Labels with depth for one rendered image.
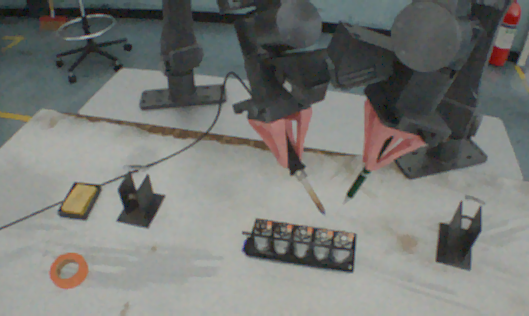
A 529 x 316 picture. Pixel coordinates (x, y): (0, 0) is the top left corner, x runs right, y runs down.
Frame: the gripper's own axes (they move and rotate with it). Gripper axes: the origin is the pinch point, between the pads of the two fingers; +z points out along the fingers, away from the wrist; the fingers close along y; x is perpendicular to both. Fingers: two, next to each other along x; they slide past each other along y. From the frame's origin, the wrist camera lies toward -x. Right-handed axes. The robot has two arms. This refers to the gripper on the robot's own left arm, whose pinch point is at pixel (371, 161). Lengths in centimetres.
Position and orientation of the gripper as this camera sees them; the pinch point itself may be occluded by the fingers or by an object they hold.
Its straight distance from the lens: 48.3
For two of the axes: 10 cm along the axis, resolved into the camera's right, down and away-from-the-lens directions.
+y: 1.2, 6.5, -7.5
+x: 9.4, 1.8, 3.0
